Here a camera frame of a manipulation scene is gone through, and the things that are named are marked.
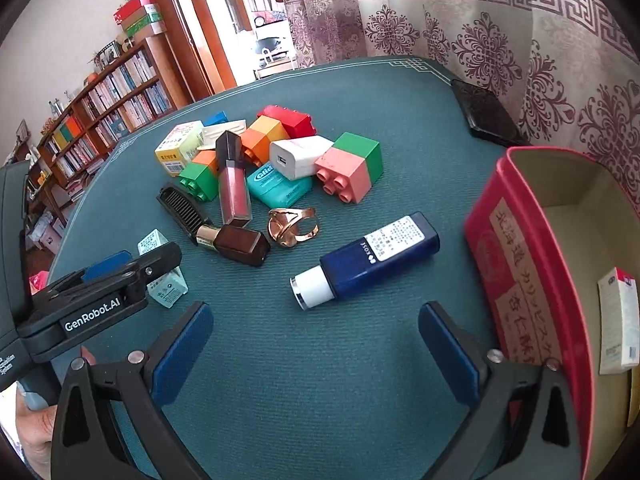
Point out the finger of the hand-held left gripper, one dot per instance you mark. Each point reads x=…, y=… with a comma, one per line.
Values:
x=155, y=260
x=105, y=266

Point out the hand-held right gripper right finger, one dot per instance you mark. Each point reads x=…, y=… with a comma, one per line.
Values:
x=450, y=355

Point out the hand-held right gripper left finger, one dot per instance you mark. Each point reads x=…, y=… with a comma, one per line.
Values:
x=182, y=355

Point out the pale green small box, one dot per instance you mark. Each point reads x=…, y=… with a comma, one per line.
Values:
x=167, y=292

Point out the silver and brown lighter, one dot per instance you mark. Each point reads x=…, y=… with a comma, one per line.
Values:
x=240, y=245

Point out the small green toy block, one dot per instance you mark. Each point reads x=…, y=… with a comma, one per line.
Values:
x=200, y=182

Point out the red tin box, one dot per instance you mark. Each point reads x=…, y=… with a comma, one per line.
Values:
x=520, y=280

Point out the red toy block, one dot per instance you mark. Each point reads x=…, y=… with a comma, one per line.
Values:
x=290, y=120

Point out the green felt desktop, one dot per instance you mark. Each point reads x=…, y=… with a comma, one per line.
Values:
x=300, y=385

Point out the person's left hand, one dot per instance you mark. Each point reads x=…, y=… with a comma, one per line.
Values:
x=32, y=430

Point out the pink plastic bag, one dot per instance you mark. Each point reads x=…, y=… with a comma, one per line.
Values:
x=40, y=282

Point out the pink lip gloss tube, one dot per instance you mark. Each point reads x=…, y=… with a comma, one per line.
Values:
x=234, y=185

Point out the yellow white medicine box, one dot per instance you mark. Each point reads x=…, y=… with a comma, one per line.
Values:
x=175, y=152

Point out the small orange toy block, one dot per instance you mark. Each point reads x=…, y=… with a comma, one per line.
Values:
x=206, y=160

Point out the blue bottle with white cap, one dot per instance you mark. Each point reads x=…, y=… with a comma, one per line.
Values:
x=370, y=260

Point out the white plastic cup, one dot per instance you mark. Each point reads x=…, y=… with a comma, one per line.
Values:
x=220, y=134

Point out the teal dental floss box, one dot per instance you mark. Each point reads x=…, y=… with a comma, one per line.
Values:
x=280, y=187

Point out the large orange toy block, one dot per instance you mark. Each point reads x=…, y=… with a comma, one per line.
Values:
x=255, y=147

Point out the blue toy block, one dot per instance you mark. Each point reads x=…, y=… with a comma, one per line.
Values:
x=216, y=119

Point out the rows of shelved books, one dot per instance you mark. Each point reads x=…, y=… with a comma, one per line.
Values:
x=115, y=90

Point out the yellow toy block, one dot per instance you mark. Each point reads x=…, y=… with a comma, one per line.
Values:
x=272, y=127

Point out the white charger plug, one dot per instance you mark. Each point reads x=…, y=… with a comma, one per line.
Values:
x=305, y=155

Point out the wooden bookshelf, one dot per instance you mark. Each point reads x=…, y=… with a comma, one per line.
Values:
x=165, y=60

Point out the pink toy block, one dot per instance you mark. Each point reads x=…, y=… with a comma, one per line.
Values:
x=345, y=170

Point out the framed photo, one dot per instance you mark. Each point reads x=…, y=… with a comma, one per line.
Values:
x=107, y=55

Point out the large green toy block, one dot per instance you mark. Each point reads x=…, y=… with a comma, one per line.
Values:
x=360, y=147

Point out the small low table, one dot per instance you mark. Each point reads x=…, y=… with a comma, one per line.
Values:
x=275, y=67

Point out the green cardboard box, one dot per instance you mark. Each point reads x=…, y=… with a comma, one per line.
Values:
x=145, y=22

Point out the black smartphone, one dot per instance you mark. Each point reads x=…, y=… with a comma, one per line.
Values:
x=485, y=110

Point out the red cardboard box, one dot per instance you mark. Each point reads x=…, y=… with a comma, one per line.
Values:
x=132, y=7

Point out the sheer patterned curtain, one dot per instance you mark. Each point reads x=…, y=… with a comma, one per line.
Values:
x=320, y=25

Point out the patterned beige curtain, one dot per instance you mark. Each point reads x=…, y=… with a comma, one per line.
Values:
x=475, y=35

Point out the wooden door frame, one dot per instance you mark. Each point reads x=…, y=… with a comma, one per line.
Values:
x=170, y=20

